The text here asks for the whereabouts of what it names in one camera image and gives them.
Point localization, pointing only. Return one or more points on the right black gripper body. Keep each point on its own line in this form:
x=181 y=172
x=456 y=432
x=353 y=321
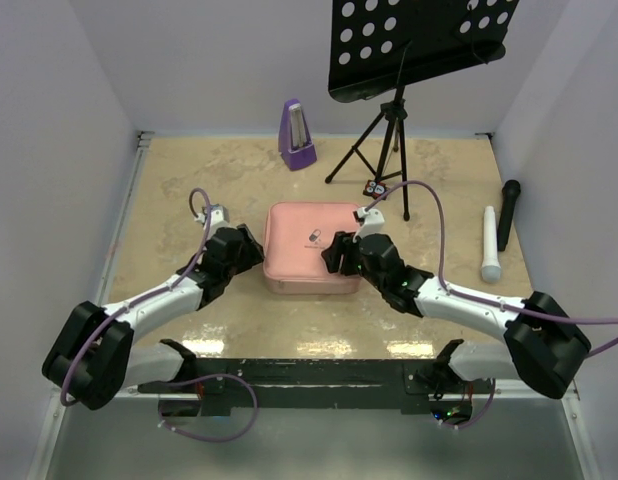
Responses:
x=368 y=275

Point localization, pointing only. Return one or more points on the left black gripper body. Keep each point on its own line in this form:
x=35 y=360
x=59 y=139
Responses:
x=240 y=266

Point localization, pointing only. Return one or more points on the pink medicine kit case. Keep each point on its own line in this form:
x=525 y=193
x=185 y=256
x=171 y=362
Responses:
x=295 y=234

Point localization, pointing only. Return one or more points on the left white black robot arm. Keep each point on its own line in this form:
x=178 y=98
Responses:
x=92 y=359

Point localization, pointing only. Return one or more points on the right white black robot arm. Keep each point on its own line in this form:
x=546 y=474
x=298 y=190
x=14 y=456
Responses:
x=536 y=340

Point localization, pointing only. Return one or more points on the small red black tuner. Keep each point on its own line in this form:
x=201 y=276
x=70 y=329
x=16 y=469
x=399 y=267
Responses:
x=375 y=190

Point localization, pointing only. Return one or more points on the purple metronome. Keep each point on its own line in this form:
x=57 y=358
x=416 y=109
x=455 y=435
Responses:
x=295 y=144

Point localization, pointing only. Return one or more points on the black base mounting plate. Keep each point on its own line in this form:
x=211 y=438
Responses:
x=219 y=396

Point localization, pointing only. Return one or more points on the black microphone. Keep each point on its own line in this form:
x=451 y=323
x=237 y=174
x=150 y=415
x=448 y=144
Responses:
x=510 y=193

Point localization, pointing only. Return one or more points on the black music stand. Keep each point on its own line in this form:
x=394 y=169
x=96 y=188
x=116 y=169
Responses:
x=385 y=46

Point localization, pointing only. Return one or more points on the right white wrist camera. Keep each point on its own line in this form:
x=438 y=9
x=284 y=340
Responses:
x=370 y=220

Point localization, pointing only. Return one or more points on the aluminium left rail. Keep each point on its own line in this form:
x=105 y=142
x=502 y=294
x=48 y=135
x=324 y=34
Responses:
x=105 y=285

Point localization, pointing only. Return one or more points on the aluminium rail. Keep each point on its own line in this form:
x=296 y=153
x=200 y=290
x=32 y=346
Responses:
x=96 y=382
x=105 y=285

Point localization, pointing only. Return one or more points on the aluminium front rail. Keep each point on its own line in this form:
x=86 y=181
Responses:
x=96 y=382

